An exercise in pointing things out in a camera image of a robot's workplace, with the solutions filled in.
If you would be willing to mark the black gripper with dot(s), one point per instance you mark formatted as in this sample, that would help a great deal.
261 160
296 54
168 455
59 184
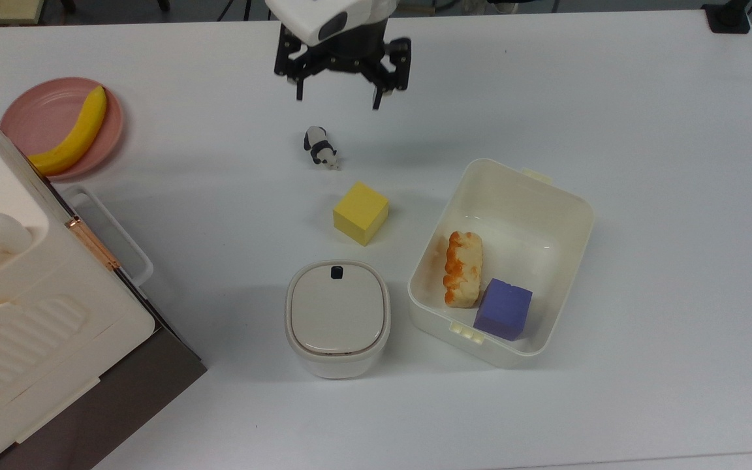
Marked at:
350 55

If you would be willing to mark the cream trash can lid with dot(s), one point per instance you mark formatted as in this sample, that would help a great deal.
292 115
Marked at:
337 313

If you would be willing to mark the cream trash can body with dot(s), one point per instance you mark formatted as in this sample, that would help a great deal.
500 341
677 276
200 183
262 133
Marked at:
337 365

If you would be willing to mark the panda figurine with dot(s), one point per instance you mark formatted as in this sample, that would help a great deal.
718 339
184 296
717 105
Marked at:
318 147

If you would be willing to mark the yellow cube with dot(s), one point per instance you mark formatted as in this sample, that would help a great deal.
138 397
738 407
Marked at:
360 212

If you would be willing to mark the white plastic bin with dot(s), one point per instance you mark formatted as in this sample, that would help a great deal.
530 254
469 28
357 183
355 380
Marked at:
519 209

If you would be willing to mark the toy bread slice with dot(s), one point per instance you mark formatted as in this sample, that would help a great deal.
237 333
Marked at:
464 267

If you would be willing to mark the yellow banana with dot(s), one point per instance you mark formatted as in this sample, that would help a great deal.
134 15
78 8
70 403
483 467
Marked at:
79 134

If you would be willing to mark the purple cube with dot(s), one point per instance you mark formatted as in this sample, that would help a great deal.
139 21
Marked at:
503 310

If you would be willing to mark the orange box latch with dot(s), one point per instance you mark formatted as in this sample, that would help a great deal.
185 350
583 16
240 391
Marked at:
92 243

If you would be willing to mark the pink plate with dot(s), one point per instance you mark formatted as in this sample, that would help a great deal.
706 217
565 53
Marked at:
36 117

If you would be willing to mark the black stand base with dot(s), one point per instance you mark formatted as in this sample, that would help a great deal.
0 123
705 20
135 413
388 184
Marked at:
728 16

